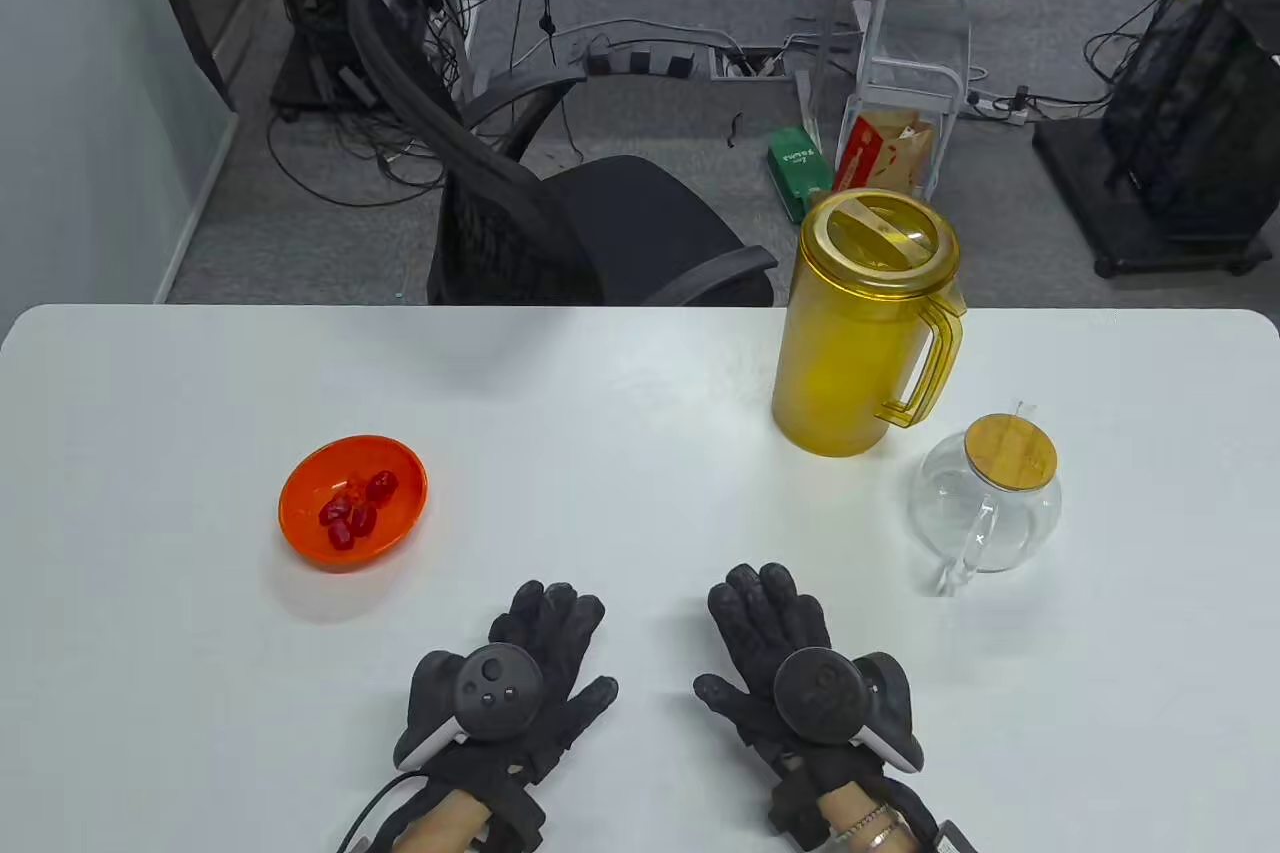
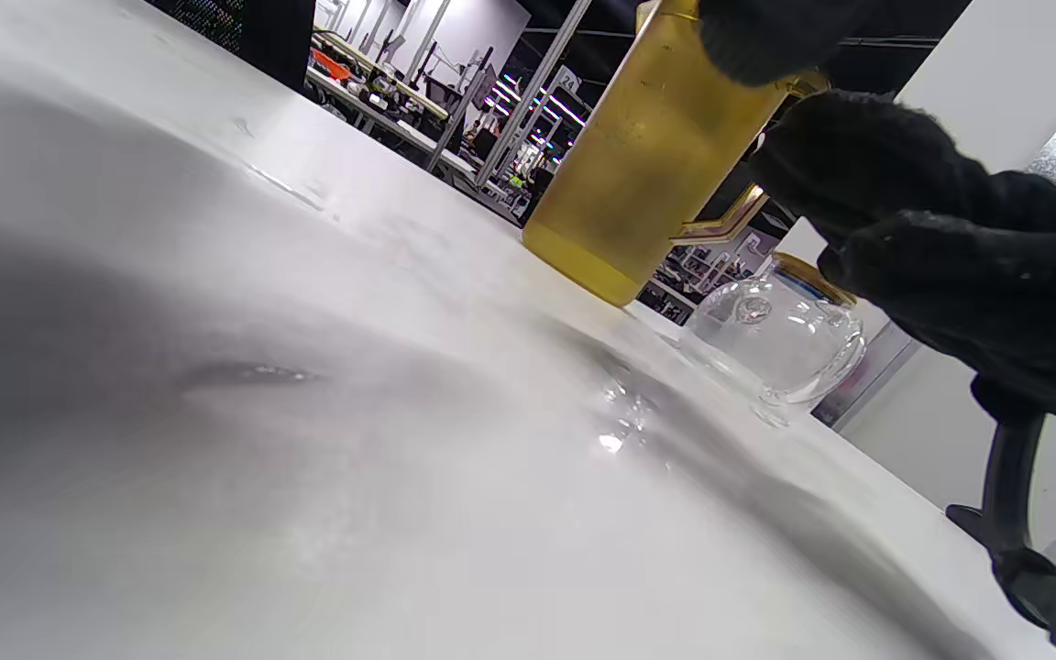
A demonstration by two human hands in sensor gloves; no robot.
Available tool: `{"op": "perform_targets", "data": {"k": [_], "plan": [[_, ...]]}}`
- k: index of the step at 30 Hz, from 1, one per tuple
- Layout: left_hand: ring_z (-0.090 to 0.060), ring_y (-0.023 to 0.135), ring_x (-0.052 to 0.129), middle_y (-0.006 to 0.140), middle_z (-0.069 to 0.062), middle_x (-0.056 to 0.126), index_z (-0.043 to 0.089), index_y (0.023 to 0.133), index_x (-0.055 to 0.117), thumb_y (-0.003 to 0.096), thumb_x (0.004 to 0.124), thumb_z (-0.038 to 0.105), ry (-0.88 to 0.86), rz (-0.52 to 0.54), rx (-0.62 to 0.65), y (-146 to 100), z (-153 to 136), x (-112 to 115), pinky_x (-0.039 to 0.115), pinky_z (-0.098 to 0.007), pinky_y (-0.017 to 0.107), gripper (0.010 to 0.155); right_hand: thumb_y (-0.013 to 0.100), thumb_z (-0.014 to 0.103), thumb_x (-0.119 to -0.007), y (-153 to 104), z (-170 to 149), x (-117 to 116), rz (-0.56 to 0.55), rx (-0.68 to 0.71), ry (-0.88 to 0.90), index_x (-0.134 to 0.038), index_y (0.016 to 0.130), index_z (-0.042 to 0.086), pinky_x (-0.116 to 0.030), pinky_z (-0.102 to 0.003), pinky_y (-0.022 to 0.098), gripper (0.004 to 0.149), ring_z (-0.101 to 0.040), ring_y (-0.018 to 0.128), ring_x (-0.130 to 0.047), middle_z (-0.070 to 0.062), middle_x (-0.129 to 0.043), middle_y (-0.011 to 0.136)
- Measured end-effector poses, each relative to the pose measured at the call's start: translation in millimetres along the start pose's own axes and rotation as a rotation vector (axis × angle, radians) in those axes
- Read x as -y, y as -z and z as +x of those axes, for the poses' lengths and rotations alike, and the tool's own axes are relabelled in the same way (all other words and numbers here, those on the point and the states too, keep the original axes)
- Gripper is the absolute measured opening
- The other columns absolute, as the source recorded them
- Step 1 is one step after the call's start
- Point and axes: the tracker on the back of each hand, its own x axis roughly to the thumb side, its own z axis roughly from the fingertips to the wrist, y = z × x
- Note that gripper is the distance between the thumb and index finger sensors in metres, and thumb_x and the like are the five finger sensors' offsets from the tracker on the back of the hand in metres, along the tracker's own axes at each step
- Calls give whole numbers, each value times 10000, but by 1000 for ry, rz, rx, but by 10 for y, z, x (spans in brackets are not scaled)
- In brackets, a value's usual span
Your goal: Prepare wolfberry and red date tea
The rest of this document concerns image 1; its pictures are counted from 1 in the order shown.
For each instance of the person's left hand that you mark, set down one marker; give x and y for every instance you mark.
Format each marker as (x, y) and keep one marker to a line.
(565, 633)

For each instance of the person's right hand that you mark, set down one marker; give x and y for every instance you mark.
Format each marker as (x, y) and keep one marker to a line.
(765, 623)

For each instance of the black tracker controller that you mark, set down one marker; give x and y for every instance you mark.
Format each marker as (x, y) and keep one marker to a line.
(820, 693)
(495, 683)

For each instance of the orange plastic bowl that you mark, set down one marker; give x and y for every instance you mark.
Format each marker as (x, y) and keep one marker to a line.
(400, 503)

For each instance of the red dates and wolfberries pile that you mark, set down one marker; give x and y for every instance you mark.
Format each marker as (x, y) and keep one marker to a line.
(360, 518)

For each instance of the yellow plastic pitcher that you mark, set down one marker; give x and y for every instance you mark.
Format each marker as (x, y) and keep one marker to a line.
(830, 373)

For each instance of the clear glass teapot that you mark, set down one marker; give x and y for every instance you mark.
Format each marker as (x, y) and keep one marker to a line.
(1010, 533)

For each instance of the round bamboo teapot lid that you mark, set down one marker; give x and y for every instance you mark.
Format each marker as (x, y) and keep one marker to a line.
(1010, 453)

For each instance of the person's left forearm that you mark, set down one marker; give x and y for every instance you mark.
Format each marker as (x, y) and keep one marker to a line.
(445, 823)

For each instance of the person's right forearm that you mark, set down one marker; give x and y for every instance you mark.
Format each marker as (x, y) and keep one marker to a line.
(850, 808)

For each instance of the silver bangle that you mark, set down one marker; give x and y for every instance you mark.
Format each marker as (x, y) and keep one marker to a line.
(880, 838)

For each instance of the black wrist sensor box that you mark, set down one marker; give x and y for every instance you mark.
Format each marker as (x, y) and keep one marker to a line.
(955, 838)

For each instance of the black office chair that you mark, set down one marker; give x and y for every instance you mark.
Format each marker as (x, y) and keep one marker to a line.
(620, 213)

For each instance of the green carton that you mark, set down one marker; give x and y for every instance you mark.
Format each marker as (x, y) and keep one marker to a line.
(800, 168)

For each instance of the red and brown paper bag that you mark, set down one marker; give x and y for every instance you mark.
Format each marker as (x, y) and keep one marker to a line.
(890, 153)

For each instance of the floor socket box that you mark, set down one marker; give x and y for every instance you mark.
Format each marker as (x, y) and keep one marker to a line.
(745, 65)

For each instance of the white power strip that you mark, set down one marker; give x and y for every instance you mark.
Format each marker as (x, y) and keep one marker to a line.
(470, 43)
(1005, 108)

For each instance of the white metal cart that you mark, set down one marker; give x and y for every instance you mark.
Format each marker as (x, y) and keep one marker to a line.
(912, 71)

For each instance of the black wheeled equipment rack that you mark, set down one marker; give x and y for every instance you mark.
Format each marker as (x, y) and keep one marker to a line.
(1200, 123)

